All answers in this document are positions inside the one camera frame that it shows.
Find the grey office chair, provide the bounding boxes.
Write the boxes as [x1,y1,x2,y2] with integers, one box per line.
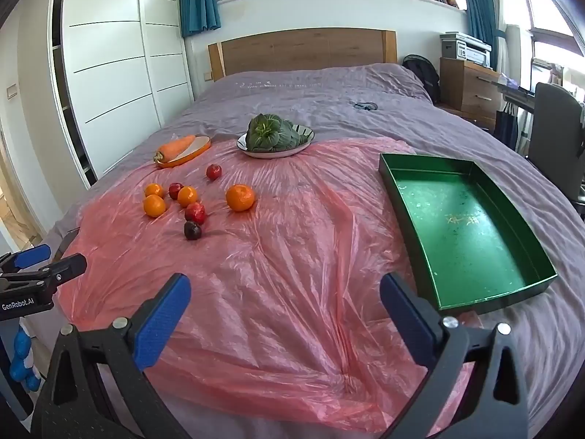
[525,82,585,206]

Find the grey desk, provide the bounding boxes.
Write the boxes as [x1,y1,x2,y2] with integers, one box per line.
[498,78,537,113]

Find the blue and white toy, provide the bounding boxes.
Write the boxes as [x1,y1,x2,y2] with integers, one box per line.
[9,324,42,391]

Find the black backpack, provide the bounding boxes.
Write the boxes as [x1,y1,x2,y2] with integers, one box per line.
[402,54,442,104]

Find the white printer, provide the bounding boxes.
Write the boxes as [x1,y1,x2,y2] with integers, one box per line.
[439,32,493,67]

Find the green tray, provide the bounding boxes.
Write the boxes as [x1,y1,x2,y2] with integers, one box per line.
[378,153,559,314]

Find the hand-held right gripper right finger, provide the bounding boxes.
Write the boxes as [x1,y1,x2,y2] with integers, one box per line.
[380,272,549,439]

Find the wooden headboard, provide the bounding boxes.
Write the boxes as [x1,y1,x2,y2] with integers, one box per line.
[208,29,398,82]

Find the large orange tangerine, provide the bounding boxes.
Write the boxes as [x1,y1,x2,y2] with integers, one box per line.
[226,184,256,212]

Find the dark blue bag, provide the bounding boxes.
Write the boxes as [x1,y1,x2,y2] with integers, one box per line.
[494,103,519,149]

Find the striped white plate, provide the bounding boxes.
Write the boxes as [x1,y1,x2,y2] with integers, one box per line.
[237,125,315,159]

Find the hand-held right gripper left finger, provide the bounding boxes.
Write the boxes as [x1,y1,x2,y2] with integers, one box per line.
[31,273,192,439]

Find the orange oval plate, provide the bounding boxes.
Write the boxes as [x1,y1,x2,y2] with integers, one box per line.
[158,136,212,168]

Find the red apple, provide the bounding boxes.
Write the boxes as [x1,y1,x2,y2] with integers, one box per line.
[185,202,207,226]

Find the carrot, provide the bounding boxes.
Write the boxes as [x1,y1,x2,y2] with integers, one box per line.
[154,135,196,164]

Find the white wardrobe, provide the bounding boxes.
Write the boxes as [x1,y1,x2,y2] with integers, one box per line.
[48,0,195,188]

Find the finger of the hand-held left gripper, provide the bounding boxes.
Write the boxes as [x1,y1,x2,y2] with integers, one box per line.
[0,244,52,275]
[27,253,87,300]

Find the wooden dresser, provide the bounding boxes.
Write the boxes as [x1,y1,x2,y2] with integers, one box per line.
[439,57,506,122]

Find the green bok choy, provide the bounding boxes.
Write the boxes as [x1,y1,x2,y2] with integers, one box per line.
[246,113,300,153]

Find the pink plastic sheet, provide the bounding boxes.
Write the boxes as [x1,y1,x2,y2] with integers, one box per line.
[52,136,485,435]

